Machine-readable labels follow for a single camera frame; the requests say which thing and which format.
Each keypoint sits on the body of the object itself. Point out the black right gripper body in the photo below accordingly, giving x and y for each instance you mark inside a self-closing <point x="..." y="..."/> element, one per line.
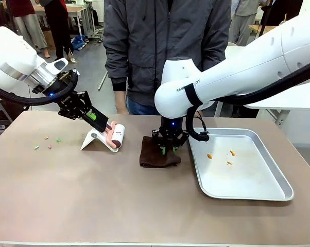
<point x="171" y="128"/>

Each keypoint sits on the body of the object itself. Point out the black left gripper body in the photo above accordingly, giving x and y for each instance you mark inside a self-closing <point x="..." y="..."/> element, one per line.
<point x="73" y="105"/>

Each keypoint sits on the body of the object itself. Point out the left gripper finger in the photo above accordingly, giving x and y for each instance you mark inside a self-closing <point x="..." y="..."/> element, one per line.
<point x="101" y="118"/>
<point x="93" y="125"/>

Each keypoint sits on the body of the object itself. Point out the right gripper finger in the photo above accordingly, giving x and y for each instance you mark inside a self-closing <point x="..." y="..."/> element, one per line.
<point x="162" y="146"/>
<point x="179" y="144"/>

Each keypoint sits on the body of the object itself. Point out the brown terry cloth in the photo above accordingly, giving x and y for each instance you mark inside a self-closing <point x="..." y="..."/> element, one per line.
<point x="152" y="157"/>

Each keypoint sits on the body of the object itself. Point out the person's left forearm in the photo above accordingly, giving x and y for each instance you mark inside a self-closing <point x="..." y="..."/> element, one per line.
<point x="219" y="56"/>

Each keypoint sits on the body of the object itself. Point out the person's right forearm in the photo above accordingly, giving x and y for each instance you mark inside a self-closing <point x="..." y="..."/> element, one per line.
<point x="116" y="69"/>

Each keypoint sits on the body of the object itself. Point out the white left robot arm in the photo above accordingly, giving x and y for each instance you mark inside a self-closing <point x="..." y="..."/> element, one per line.
<point x="8" y="56"/>

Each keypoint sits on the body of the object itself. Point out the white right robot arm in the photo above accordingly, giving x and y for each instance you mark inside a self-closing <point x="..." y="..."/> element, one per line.
<point x="247" y="64"/>

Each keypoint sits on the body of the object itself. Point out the person's right hand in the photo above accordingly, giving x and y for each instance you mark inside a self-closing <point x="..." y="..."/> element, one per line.
<point x="121" y="103"/>

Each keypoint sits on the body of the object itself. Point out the white lint roller stand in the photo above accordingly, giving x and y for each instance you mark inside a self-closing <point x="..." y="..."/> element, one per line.
<point x="89" y="142"/>

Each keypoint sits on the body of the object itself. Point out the round orange sauce blob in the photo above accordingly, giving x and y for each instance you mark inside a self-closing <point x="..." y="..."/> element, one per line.
<point x="209" y="156"/>

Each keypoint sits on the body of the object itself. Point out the long orange sauce streak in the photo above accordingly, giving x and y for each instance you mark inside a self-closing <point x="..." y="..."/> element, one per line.
<point x="232" y="153"/>

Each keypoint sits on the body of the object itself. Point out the blue plastic bag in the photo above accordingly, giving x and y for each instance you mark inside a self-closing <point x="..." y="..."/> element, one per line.
<point x="79" y="43"/>

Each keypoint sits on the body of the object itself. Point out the silver metal tray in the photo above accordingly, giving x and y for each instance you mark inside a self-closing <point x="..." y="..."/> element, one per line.
<point x="247" y="175"/>

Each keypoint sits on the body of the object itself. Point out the bystander in black clothes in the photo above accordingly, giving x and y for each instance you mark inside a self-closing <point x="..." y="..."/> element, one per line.
<point x="57" y="25"/>

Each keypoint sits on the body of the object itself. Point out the person in gray jacket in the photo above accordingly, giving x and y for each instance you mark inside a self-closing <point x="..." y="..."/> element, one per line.
<point x="157" y="38"/>

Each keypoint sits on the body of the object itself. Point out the bystander in red top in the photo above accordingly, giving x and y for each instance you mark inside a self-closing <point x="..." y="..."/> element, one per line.
<point x="28" y="25"/>

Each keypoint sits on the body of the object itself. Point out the wooden top background table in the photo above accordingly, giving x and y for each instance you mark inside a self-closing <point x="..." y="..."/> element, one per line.
<point x="77" y="11"/>

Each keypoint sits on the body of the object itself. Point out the white side table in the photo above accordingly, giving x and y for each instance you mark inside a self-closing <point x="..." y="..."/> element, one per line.
<point x="294" y="100"/>

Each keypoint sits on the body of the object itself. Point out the bystander in gray clothes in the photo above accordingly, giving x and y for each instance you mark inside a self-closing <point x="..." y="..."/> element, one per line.
<point x="245" y="20"/>

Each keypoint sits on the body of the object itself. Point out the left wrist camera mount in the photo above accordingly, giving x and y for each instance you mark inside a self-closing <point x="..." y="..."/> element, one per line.
<point x="67" y="76"/>

